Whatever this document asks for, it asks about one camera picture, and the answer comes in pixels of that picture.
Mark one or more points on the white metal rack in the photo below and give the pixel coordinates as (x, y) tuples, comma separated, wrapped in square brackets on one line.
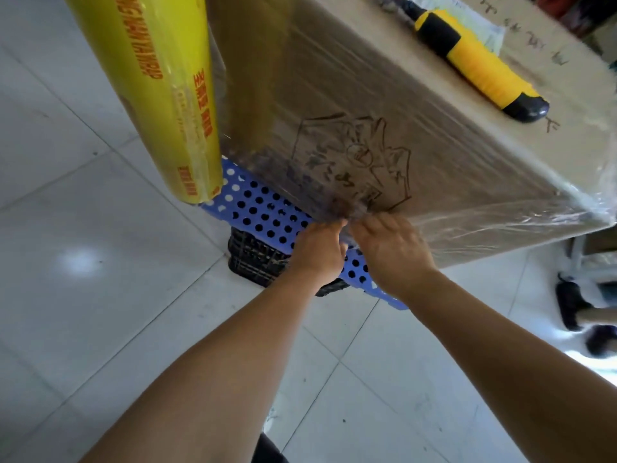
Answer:
[(578, 255)]

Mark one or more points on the large brown cardboard box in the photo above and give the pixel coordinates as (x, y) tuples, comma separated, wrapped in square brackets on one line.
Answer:
[(434, 154)]

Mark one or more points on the blue perforated plastic pallet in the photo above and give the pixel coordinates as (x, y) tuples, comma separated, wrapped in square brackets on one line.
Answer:
[(260, 207)]

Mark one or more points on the person's right forearm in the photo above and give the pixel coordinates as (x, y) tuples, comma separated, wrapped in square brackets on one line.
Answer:
[(506, 371)]

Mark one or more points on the black plastic crate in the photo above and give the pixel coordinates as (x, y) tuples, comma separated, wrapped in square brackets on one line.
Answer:
[(255, 260)]

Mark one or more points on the person's right hand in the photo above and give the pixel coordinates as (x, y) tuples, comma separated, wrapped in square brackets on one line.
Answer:
[(395, 250)]

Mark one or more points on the person's left hand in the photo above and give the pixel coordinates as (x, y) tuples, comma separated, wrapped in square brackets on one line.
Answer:
[(315, 250)]

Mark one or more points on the person's left forearm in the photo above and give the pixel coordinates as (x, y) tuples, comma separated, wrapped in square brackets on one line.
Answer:
[(217, 380)]

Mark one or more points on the yellow stretch film roll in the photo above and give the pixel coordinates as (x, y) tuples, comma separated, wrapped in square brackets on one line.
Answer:
[(154, 91)]

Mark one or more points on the yellow black utility knife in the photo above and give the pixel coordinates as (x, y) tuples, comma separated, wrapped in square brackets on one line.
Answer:
[(482, 67)]

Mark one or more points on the person's grey trousers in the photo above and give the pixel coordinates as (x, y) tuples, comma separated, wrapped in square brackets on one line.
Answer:
[(267, 450)]

